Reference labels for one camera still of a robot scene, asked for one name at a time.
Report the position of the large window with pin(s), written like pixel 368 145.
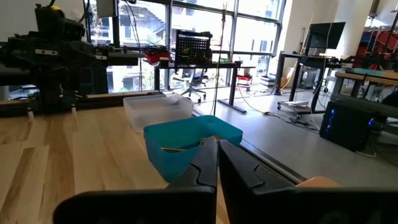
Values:
pixel 255 34

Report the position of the red box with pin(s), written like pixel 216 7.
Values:
pixel 158 57

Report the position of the red storage rack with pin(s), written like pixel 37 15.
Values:
pixel 379 43

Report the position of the blue plastic bin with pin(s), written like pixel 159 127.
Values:
pixel 161 161

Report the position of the wooden workbench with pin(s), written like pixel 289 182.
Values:
pixel 367 76

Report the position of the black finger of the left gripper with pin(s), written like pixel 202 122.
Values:
pixel 124 58

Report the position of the black standing desk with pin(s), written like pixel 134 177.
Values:
pixel 298 57

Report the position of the black pegboard panel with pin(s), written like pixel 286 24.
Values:
pixel 192 46

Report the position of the black computer tower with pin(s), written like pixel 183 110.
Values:
pixel 351 127

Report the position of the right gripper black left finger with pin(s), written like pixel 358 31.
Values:
pixel 186 205

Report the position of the clear plastic bin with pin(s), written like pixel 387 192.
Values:
pixel 155 118

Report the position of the gold spoon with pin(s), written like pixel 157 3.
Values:
pixel 174 149

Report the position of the grey office chair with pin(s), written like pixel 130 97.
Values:
pixel 194 82

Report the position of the thin black stand pole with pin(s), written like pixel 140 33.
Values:
pixel 221 62

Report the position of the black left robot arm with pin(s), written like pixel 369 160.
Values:
pixel 49 77

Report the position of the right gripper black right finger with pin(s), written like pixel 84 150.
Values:
pixel 248 199

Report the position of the black computer monitor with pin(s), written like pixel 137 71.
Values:
pixel 326 35

